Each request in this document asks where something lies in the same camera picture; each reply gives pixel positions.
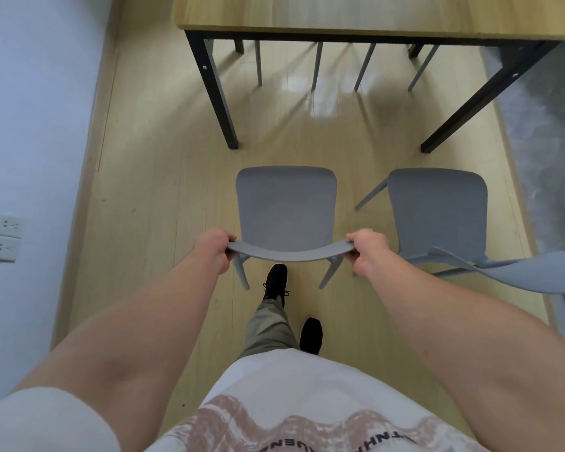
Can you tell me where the grey plastic chair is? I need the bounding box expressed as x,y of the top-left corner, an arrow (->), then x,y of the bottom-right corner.
355,167 -> 565,297
225,165 -> 359,292

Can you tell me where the person's right forearm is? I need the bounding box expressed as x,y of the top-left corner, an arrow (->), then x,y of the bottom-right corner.
365,259 -> 565,452

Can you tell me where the white wall socket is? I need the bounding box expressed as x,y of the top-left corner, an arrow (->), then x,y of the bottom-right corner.
0,234 -> 19,263
0,213 -> 24,239

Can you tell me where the white printed t-shirt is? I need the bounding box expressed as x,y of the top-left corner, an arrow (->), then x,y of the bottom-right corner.
0,348 -> 492,452

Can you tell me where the person's left hand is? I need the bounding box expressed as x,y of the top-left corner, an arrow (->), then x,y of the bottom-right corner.
191,229 -> 238,277

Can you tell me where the person's black shoe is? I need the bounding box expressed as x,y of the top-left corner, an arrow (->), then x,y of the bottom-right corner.
299,317 -> 324,356
263,264 -> 291,307

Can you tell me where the person's black right shoe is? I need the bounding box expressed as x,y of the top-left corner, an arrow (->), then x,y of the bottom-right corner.
299,317 -> 324,356

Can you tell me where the person's right hand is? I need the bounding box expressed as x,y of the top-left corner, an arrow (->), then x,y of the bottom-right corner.
346,229 -> 393,279

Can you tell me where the person's black left shoe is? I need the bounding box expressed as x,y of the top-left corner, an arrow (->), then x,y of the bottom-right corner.
263,264 -> 291,307

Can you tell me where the olive trouser leg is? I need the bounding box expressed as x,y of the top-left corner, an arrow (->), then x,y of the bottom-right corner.
237,298 -> 300,361

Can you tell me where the grey carpet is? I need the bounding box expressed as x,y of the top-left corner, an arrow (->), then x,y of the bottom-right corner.
479,42 -> 565,259

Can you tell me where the person's left forearm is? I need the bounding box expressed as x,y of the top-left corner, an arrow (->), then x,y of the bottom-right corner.
10,259 -> 227,452

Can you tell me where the wooden table with black frame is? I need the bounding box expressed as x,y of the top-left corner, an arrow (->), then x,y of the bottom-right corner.
171,0 -> 565,154

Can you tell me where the grey chair with metal legs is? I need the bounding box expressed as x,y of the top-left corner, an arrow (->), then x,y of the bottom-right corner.
354,42 -> 440,94
252,40 -> 325,93

